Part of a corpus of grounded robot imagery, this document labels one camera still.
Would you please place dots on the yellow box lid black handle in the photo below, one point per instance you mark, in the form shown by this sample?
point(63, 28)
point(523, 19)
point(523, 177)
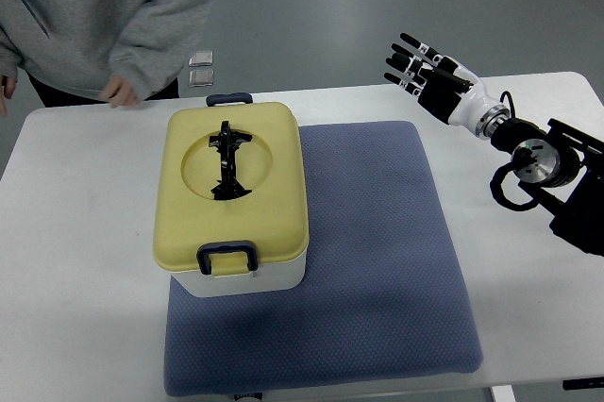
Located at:
point(232, 192)

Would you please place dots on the blue padded mat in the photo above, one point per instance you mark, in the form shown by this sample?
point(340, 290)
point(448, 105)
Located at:
point(382, 297)

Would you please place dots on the person in grey sweatshirt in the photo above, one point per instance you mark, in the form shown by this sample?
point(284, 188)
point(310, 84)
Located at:
point(71, 48)

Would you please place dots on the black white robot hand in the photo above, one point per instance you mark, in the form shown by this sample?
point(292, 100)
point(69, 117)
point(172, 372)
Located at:
point(445, 88)

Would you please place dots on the upper metal floor plate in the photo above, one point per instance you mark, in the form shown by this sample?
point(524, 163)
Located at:
point(201, 58)

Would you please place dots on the lower metal floor plate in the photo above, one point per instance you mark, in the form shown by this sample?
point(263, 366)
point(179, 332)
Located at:
point(201, 78)

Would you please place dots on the person's bare hand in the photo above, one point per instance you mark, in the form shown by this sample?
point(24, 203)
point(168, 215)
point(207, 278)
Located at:
point(119, 93)

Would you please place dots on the person's second bare hand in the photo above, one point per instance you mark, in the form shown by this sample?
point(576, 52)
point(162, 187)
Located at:
point(8, 87)

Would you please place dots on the white storage box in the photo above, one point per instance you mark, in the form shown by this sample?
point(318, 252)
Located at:
point(230, 275)

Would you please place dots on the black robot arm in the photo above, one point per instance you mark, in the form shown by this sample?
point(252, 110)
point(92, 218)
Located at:
point(560, 170)

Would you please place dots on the metal floor plate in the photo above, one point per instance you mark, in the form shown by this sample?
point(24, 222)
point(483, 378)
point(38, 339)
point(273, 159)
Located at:
point(201, 78)
point(201, 58)

